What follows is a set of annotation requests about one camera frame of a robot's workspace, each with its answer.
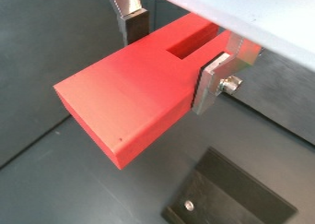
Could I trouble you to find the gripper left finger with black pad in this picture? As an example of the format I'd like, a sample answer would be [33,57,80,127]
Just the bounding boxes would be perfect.
[109,0,149,45]

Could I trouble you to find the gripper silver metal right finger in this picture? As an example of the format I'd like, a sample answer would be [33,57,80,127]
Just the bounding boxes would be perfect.
[192,33,260,115]

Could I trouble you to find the red slotted double-square block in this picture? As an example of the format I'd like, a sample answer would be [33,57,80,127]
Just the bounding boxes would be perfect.
[54,14,229,169]

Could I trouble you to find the black curved stand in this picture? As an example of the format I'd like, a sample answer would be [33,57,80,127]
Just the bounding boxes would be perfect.
[161,147,297,224]

